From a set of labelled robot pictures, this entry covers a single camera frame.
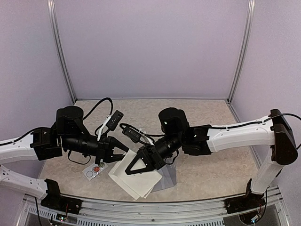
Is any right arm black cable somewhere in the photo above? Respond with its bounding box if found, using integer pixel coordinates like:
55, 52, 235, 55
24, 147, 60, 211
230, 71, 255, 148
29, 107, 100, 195
119, 113, 301, 165

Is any front aluminium rail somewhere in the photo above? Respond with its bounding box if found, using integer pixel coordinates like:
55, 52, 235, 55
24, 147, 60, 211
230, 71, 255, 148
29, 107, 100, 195
23, 195, 283, 226

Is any aluminium frame post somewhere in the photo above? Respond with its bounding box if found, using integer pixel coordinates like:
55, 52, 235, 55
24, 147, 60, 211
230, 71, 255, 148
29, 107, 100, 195
47, 0, 77, 104
227, 0, 256, 105

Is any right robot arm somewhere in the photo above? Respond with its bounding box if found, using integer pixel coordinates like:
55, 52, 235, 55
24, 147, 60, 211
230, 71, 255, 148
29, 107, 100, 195
125, 107, 298, 209

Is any grey envelope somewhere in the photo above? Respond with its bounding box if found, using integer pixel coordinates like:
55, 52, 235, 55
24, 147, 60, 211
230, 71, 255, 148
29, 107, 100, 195
151, 164, 177, 193

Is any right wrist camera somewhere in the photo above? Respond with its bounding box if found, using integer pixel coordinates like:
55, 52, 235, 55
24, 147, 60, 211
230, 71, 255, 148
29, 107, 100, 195
120, 123, 154, 145

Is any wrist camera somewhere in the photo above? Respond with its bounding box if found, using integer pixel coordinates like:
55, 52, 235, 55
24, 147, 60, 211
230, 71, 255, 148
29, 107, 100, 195
120, 123, 154, 145
96, 110, 124, 141

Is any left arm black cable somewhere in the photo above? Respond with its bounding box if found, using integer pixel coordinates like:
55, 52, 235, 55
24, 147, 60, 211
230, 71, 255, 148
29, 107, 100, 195
67, 97, 113, 163

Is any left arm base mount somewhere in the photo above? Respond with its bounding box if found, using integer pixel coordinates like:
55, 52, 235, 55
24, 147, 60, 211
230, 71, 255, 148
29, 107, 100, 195
41, 179, 82, 215

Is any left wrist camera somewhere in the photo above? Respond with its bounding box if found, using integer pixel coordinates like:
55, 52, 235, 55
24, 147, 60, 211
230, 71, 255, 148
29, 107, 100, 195
96, 110, 124, 141

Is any beige letter paper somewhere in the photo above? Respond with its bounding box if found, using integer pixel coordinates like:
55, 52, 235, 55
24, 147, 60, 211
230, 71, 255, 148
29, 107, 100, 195
109, 150, 162, 200

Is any left aluminium frame post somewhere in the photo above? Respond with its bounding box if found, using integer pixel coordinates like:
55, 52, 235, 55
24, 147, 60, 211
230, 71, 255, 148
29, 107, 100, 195
47, 0, 77, 104

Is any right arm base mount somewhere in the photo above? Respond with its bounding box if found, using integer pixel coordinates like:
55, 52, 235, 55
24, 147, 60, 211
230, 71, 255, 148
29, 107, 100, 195
224, 179, 266, 214

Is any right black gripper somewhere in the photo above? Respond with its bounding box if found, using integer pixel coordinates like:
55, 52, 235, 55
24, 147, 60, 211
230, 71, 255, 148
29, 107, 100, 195
125, 134, 183, 176

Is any right aluminium frame post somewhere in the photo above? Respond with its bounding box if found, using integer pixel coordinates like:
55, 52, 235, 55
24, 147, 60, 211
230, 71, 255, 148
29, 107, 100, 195
227, 0, 256, 105

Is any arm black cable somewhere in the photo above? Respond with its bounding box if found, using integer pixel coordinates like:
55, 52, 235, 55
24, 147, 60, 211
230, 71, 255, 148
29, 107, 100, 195
67, 97, 113, 163
119, 113, 301, 165

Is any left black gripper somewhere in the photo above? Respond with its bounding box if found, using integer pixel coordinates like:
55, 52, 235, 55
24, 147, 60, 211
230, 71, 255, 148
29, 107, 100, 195
61, 133, 135, 165

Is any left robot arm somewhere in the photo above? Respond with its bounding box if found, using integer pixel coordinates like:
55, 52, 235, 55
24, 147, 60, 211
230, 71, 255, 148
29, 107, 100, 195
0, 106, 129, 210

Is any sticker sheet with seals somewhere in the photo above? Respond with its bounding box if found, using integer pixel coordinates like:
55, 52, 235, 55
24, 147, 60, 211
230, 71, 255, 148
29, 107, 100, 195
82, 162, 108, 181

